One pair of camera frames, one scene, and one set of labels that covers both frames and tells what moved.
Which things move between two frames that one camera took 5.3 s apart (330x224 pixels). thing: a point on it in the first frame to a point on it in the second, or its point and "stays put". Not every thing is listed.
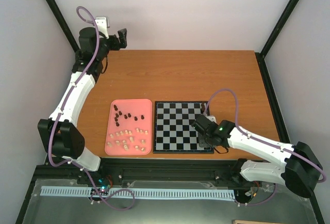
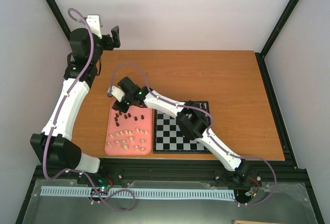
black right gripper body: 205,142 to 125,109
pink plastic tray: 129,131 stays put
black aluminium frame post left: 56,11 stays put
